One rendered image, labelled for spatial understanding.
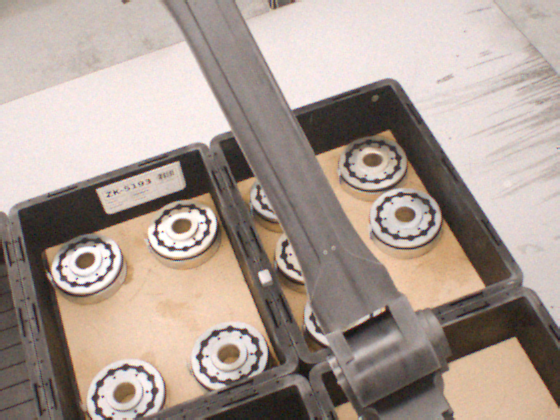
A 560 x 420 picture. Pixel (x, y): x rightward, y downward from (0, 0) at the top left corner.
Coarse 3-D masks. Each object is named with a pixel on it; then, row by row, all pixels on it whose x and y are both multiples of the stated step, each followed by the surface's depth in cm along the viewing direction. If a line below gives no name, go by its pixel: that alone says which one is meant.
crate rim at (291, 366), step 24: (192, 144) 126; (120, 168) 125; (144, 168) 125; (216, 168) 123; (48, 192) 124; (72, 192) 123; (216, 192) 121; (24, 240) 119; (240, 240) 117; (24, 264) 116; (24, 288) 114; (264, 288) 110; (288, 336) 106; (48, 360) 107; (288, 360) 104; (48, 384) 105; (240, 384) 103; (168, 408) 102; (192, 408) 101
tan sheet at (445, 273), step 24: (336, 168) 134; (408, 168) 132; (336, 192) 131; (360, 216) 128; (264, 240) 127; (456, 240) 124; (384, 264) 122; (408, 264) 122; (432, 264) 122; (456, 264) 121; (288, 288) 122; (408, 288) 120; (432, 288) 119; (456, 288) 119; (480, 288) 119
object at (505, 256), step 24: (336, 96) 129; (360, 96) 130; (408, 96) 128; (216, 144) 126; (432, 144) 122; (240, 192) 120; (240, 216) 118; (480, 216) 114; (264, 264) 113; (504, 264) 109; (504, 288) 107; (288, 312) 109; (312, 360) 104
